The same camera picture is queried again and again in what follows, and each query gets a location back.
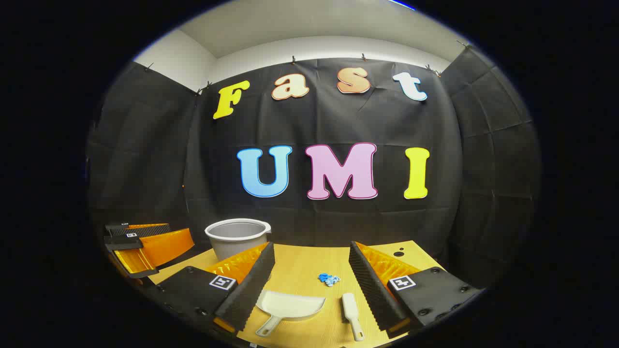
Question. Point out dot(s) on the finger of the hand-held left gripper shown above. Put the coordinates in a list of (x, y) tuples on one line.
[(140, 230), (167, 246)]

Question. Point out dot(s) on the small grey broom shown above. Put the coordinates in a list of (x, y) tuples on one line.
[(351, 309)]

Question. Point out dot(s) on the dark blue paper trash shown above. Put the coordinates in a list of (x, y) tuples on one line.
[(324, 277)]

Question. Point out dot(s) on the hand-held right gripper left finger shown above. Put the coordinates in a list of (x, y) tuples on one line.
[(251, 285)]

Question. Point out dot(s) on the wooden desktop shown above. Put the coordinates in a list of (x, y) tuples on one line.
[(300, 270)]

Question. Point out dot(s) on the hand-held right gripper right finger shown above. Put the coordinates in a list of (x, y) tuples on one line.
[(370, 285)]

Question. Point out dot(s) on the light blue paper trash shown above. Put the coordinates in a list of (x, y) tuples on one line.
[(332, 280)]

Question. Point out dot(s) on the grey plastic garbage bin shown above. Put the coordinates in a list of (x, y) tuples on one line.
[(237, 241)]

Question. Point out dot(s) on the black backdrop cloth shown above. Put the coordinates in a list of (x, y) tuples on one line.
[(329, 121)]

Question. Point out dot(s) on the grey plastic dustpan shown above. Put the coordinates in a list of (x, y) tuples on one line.
[(290, 305)]

